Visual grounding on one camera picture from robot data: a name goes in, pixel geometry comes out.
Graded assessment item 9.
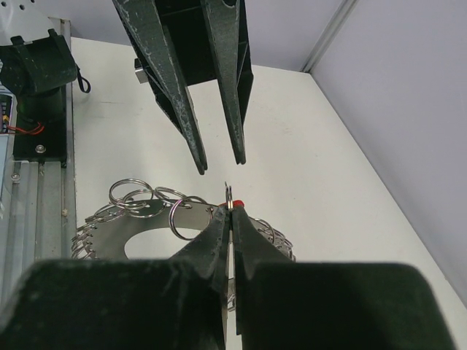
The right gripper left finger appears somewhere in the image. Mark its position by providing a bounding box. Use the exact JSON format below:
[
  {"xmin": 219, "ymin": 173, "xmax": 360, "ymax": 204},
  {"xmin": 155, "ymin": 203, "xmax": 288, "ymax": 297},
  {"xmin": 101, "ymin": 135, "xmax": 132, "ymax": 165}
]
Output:
[{"xmin": 1, "ymin": 206, "xmax": 231, "ymax": 349}]

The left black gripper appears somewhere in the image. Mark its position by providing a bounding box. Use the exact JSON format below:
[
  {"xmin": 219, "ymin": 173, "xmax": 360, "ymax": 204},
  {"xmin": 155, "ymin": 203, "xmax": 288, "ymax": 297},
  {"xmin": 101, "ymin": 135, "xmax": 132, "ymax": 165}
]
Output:
[{"xmin": 113, "ymin": 1, "xmax": 254, "ymax": 175}]

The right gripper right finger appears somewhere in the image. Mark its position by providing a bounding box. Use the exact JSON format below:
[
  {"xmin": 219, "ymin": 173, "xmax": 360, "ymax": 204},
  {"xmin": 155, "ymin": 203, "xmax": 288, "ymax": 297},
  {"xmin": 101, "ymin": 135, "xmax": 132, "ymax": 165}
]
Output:
[{"xmin": 231, "ymin": 207, "xmax": 455, "ymax": 349}]

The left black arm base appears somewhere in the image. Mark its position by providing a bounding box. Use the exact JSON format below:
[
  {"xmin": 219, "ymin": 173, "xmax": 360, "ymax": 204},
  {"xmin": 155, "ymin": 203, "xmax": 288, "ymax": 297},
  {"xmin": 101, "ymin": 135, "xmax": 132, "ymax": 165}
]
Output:
[{"xmin": 13, "ymin": 86, "xmax": 68, "ymax": 167}]

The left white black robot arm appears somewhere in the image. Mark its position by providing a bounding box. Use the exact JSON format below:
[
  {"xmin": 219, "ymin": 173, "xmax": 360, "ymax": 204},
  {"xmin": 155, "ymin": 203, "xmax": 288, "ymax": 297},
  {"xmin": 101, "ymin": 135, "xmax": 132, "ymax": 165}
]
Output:
[{"xmin": 1, "ymin": 1, "xmax": 254, "ymax": 174}]

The left aluminium frame post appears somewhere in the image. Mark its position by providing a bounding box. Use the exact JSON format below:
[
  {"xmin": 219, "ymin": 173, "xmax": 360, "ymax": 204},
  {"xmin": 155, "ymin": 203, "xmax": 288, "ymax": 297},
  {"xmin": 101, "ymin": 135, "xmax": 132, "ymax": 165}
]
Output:
[{"xmin": 300, "ymin": 0, "xmax": 359, "ymax": 75}]

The aluminium mounting rail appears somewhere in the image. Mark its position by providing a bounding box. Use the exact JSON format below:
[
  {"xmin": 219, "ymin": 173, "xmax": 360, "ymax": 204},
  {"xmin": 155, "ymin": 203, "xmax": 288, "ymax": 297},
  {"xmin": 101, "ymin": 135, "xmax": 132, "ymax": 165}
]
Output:
[{"xmin": 1, "ymin": 85, "xmax": 77, "ymax": 302}]

